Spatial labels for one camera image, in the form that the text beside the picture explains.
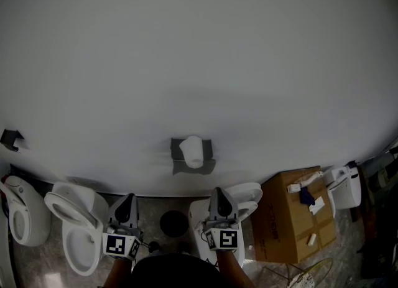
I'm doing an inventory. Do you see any dark equipment pile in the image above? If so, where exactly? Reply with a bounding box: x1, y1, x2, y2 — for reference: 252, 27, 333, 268
357, 149, 398, 288

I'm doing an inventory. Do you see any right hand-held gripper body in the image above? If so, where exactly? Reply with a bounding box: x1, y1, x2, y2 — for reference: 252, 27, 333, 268
201, 218, 242, 252

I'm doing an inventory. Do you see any person's right forearm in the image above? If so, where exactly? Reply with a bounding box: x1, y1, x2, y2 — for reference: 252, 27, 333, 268
216, 249, 254, 288

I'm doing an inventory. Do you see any brown cardboard box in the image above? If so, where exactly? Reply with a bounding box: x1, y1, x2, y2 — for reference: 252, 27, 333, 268
251, 165, 338, 264

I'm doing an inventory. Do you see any black wall paper holder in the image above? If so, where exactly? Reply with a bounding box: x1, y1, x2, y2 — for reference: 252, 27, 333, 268
170, 137, 216, 177

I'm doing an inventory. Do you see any person's left forearm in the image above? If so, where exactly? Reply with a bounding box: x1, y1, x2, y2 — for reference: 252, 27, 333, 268
104, 257, 133, 288

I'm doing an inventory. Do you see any person's dark shirt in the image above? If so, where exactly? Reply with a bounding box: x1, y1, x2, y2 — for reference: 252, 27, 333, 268
130, 253, 224, 288

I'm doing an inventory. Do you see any white rounded toilet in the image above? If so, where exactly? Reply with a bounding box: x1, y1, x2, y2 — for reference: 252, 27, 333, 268
0, 174, 52, 247

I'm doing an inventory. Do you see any white paper sheet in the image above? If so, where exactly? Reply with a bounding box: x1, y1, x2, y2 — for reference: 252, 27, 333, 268
308, 196, 326, 215

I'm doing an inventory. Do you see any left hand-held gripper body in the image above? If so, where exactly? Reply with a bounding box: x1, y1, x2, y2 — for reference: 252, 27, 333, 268
101, 223, 144, 262

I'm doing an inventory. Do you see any small black wall bracket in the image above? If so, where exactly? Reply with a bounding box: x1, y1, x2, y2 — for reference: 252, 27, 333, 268
0, 129, 25, 152

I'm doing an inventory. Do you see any white toilet paper roll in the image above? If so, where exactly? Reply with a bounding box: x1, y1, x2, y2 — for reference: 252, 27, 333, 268
178, 135, 203, 169

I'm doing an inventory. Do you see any wire fan guard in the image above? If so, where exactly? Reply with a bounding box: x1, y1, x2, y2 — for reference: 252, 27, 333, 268
285, 257, 334, 288

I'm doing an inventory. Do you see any white boxy toilet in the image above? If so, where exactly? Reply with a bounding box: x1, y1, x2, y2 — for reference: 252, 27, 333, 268
323, 165, 363, 218

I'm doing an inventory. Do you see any dark cloth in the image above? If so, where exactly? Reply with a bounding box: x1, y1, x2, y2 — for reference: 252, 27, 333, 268
299, 187, 315, 206

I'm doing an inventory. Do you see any white plastic handle part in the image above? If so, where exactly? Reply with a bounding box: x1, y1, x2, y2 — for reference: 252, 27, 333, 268
286, 170, 324, 193

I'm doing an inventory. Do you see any black round waste bin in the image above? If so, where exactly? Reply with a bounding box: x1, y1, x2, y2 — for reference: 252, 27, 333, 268
159, 210, 189, 238

